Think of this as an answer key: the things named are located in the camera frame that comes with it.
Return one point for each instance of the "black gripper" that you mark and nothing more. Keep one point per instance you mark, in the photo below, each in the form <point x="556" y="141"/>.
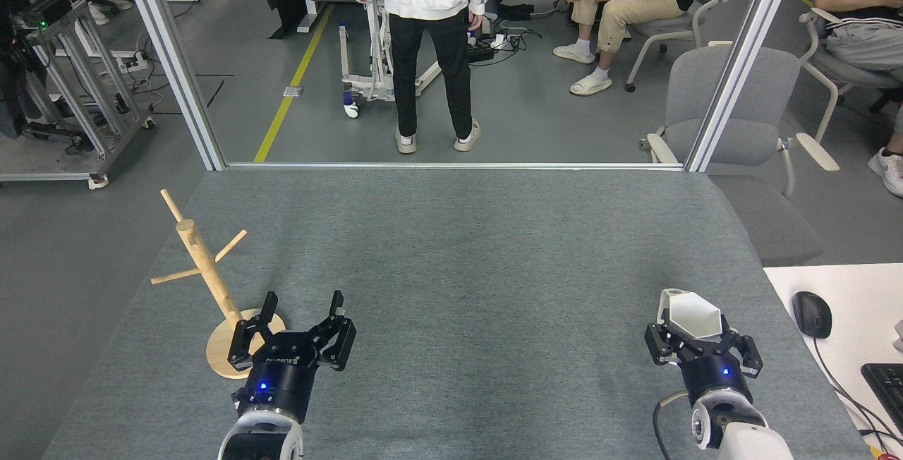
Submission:
<point x="712" y="375"/>
<point x="279" y="379"/>

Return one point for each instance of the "white faceted cup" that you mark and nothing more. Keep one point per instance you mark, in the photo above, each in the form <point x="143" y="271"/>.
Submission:
<point x="691" y="315"/>

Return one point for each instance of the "wooden cup rack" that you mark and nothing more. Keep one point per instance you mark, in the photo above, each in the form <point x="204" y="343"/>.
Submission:
<point x="211" y="276"/>

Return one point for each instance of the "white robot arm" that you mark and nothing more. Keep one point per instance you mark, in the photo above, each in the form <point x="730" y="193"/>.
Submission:
<point x="741" y="435"/>
<point x="257" y="439"/>

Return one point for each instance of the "black computer mouse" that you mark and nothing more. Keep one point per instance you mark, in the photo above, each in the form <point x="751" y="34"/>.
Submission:
<point x="811" y="313"/>

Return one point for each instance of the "black keyboard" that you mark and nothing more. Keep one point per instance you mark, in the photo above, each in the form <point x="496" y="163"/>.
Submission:
<point x="887" y="389"/>

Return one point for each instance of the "metal floor plate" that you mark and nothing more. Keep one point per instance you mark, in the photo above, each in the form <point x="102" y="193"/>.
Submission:
<point x="293" y="91"/>

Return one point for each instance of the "empty grey office chair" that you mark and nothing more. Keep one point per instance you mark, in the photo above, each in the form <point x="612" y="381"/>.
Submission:
<point x="734" y="93"/>

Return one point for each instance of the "white stand on wheels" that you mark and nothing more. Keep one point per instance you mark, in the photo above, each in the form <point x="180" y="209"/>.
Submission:
<point x="360" y="82"/>

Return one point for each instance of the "grey white-framed office chair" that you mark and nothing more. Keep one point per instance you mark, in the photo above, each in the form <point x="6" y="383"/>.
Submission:
<point x="857" y="77"/>
<point x="663" y="28"/>

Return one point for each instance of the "white power strip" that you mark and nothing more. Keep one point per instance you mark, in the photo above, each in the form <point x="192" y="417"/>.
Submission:
<point x="130" y="63"/>
<point x="499" y="41"/>

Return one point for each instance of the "black power strip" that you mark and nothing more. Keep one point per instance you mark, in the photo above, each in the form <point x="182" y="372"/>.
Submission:
<point x="482" y="53"/>

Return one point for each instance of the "seated person with phone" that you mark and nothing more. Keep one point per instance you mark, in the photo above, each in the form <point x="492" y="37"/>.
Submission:
<point x="868" y="44"/>

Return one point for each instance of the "seated person with controller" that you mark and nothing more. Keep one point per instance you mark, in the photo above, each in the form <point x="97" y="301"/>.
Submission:
<point x="635" y="5"/>

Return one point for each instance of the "metal equipment cart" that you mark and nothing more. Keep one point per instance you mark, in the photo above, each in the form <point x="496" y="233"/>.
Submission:
<point x="77" y="58"/>

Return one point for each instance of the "silver frame rail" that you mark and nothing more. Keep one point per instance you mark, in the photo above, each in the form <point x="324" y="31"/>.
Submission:
<point x="451" y="166"/>

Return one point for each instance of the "silver frame post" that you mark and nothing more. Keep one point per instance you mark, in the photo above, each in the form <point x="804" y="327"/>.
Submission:
<point x="741" y="58"/>
<point x="169" y="58"/>

